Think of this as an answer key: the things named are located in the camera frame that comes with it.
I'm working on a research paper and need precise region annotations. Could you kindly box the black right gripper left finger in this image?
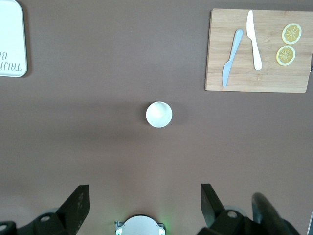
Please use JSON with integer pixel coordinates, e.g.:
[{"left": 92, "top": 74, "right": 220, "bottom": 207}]
[{"left": 0, "top": 185, "right": 90, "bottom": 235}]

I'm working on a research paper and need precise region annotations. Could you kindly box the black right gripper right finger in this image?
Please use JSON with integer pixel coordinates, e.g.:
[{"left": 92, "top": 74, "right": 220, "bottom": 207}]
[{"left": 197, "top": 184, "right": 260, "bottom": 235}]

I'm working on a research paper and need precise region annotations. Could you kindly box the white cup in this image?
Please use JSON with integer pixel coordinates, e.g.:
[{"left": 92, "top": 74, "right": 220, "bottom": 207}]
[{"left": 146, "top": 101, "right": 173, "bottom": 128}]

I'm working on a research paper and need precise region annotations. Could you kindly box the wooden cutting board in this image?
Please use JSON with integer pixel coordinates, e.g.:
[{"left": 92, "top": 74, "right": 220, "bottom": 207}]
[{"left": 204, "top": 8, "right": 313, "bottom": 93}]

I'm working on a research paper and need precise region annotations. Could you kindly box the pale grey plastic knife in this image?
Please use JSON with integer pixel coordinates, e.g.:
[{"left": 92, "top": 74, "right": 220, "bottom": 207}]
[{"left": 222, "top": 29, "right": 244, "bottom": 88}]

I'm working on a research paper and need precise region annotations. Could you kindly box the lemon slice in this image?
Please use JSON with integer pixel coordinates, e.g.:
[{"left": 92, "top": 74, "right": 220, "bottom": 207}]
[
  {"left": 281, "top": 23, "right": 302, "bottom": 45},
  {"left": 276, "top": 45, "right": 296, "bottom": 67}
]

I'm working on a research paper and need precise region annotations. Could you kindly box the white plastic knife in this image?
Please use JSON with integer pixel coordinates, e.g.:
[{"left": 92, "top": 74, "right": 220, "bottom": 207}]
[{"left": 246, "top": 10, "right": 263, "bottom": 71}]

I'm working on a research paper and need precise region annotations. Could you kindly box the white tray with bear print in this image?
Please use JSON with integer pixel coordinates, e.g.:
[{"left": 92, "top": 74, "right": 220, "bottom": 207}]
[{"left": 0, "top": 0, "right": 28, "bottom": 78}]

